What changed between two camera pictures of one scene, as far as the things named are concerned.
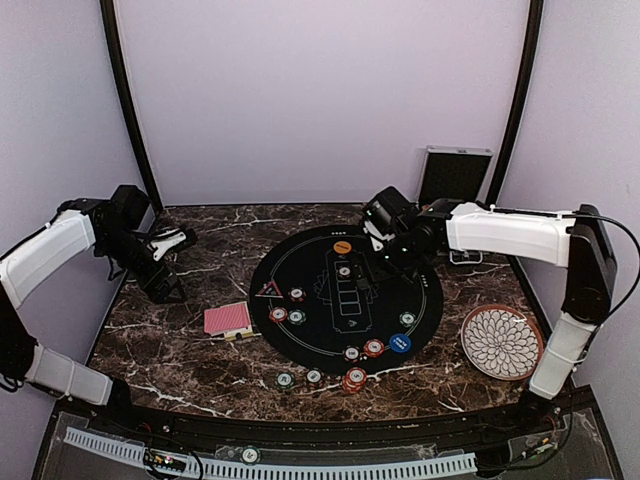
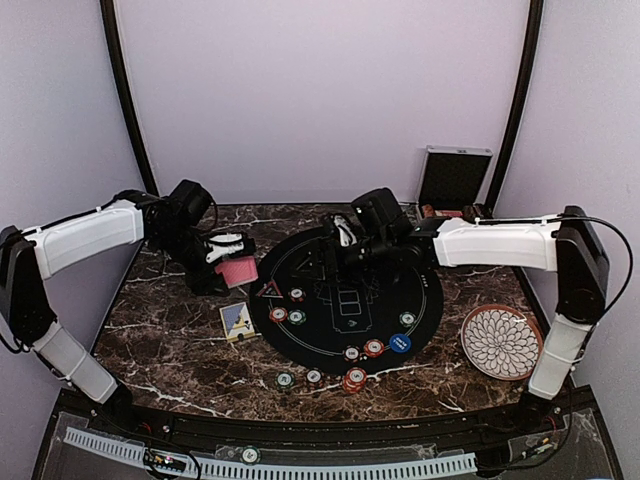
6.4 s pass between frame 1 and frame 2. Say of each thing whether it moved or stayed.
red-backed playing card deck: moved
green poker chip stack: stayed
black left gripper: moved
